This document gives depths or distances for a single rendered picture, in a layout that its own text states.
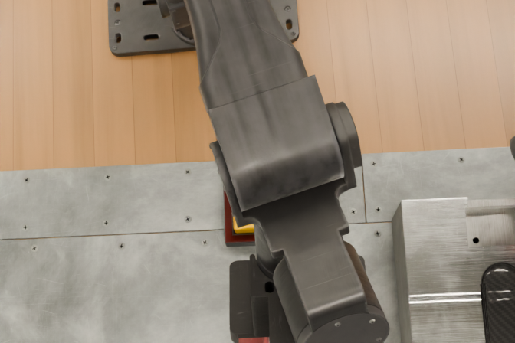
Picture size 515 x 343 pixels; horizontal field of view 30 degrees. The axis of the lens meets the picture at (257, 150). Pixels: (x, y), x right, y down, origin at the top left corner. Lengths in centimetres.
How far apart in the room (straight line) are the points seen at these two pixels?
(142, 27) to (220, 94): 47
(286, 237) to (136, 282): 40
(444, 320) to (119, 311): 31
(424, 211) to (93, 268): 33
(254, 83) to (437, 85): 47
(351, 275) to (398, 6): 52
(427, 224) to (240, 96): 35
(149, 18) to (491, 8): 36
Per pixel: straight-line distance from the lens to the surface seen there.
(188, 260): 96
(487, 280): 88
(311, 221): 59
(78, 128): 101
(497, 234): 91
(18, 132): 103
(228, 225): 94
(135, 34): 102
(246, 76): 56
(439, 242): 87
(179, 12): 88
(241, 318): 70
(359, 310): 57
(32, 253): 99
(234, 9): 57
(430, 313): 87
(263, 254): 65
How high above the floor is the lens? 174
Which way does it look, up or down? 74 degrees down
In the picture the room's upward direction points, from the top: 8 degrees counter-clockwise
